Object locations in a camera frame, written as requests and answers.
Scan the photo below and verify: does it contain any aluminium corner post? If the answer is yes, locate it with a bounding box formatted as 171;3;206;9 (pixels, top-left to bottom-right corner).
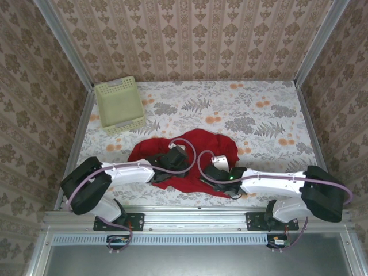
293;0;351;89
33;0;95;90

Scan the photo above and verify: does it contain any pale green plastic basket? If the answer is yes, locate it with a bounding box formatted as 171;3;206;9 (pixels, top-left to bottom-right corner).
94;75;147;136

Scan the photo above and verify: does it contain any grey slotted cable duct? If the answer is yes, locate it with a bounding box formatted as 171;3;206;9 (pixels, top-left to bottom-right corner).
52;233;270;246

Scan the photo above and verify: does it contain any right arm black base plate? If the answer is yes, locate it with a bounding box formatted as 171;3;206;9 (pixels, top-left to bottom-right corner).
246;212;300;232

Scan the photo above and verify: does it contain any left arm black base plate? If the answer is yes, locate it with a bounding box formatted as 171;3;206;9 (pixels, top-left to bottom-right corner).
93;212;145;232

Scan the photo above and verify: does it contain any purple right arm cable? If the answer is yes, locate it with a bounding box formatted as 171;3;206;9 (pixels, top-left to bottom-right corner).
197;149;354;254

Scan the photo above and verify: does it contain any aluminium table side rail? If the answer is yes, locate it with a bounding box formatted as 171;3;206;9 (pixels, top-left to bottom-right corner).
54;86;97;210
294;85;342;209

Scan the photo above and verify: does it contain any long aluminium mounting rail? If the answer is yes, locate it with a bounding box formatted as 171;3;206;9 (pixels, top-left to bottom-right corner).
42;204;354;233

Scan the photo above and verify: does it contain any floral patterned table cover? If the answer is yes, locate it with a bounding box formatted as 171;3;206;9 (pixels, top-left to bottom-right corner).
66;80;330;208

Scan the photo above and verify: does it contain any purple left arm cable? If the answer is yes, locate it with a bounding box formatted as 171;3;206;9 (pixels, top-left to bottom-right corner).
65;137;199;254

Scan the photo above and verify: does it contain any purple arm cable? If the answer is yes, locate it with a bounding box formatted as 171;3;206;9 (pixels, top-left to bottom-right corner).
197;149;354;254
65;137;199;254

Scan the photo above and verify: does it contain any red t-shirt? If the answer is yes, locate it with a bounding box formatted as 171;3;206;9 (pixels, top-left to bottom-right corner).
127;128;240;200

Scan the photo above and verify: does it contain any grey metal sheet panel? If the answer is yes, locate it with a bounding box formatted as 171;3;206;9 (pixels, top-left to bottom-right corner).
43;243;353;276

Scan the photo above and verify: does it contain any small circuit board with connector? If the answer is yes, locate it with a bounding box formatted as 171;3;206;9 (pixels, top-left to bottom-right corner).
106;234;129;250
267;234;290;248

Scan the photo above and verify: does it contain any aluminium frame bar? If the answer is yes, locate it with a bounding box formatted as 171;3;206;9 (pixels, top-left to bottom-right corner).
26;229;54;276
340;232;366;276

